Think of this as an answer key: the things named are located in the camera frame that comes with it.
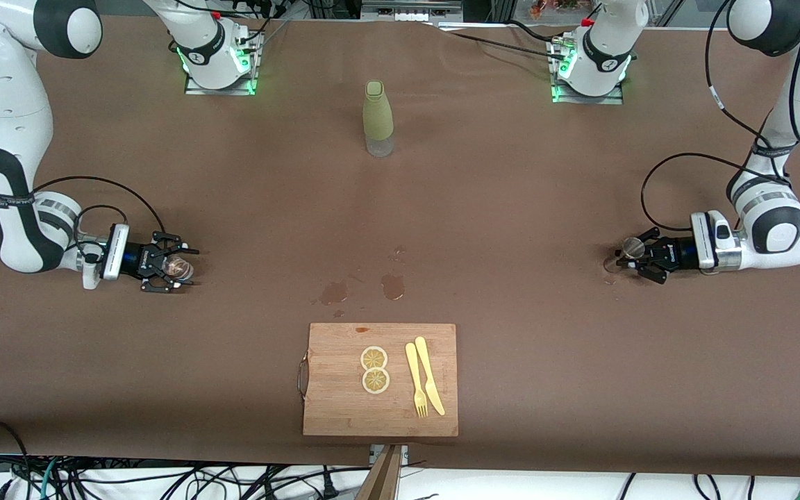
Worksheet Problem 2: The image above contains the wooden cutting board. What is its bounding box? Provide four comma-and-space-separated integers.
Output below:
297, 323, 459, 438

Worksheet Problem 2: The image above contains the steel measuring cup jigger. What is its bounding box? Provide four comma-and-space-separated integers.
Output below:
605, 237, 646, 273

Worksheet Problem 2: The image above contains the black table cable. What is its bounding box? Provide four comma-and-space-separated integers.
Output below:
435, 19, 571, 60

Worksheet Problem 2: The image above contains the yellow plastic fork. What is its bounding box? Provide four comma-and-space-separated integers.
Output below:
405, 342, 429, 419

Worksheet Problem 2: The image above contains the green sleeved glass bottle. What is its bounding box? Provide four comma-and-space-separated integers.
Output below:
362, 81, 395, 158

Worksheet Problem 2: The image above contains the yellow plastic knife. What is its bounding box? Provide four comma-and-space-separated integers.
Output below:
415, 336, 447, 417

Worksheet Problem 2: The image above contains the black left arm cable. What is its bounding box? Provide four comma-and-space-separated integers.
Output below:
641, 0, 800, 233

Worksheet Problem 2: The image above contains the brown wooden post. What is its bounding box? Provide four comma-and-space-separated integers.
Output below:
357, 444, 404, 500

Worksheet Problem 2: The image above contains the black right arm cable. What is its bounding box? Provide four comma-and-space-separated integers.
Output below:
0, 176, 166, 258

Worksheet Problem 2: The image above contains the small metal bracket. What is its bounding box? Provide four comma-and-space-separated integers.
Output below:
370, 444, 409, 465

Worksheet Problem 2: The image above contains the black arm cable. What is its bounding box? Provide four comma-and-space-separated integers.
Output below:
641, 0, 800, 233
0, 176, 166, 258

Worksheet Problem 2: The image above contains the clear glass shaker cup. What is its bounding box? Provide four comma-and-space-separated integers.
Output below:
166, 255, 196, 282

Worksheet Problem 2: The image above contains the grey device box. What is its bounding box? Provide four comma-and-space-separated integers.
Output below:
362, 0, 463, 22

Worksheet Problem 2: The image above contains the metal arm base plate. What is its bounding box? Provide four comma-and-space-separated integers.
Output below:
551, 38, 624, 105
185, 28, 260, 96

